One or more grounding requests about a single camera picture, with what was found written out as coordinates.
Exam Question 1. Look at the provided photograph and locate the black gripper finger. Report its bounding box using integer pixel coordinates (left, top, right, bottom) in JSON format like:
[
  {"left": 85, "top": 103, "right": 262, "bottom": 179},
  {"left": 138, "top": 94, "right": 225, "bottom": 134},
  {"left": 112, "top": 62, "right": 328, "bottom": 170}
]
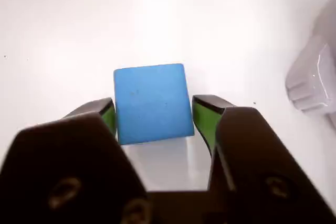
[
  {"left": 0, "top": 97, "right": 149, "bottom": 224},
  {"left": 191, "top": 94, "right": 336, "bottom": 224}
]

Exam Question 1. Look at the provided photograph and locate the blue lego block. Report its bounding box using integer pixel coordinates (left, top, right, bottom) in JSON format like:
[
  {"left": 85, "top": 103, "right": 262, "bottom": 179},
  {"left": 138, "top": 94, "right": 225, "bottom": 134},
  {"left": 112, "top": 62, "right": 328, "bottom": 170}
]
[{"left": 113, "top": 63, "right": 195, "bottom": 146}]

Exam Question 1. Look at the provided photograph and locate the teal whale-shaped bin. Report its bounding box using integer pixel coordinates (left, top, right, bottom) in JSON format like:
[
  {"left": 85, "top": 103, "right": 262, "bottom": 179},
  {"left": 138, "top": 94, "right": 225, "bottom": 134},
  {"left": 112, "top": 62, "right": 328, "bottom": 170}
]
[{"left": 285, "top": 0, "right": 336, "bottom": 116}]

